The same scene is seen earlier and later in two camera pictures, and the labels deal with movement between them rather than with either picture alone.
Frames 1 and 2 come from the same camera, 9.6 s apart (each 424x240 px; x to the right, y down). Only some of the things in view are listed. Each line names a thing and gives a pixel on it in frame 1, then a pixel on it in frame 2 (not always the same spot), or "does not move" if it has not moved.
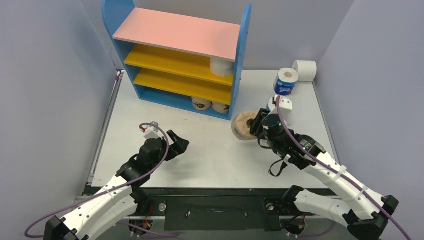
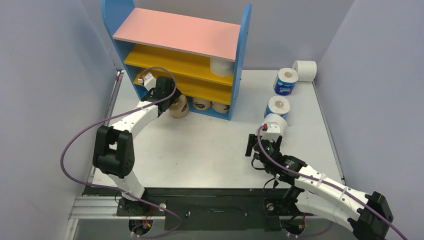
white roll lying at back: [307, 70] does not move
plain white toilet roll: [221, 67] does not move
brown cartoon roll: [201, 104] does not move
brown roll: [219, 107] does not move
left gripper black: [178, 148] to [176, 94]
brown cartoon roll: [240, 125] to [181, 108]
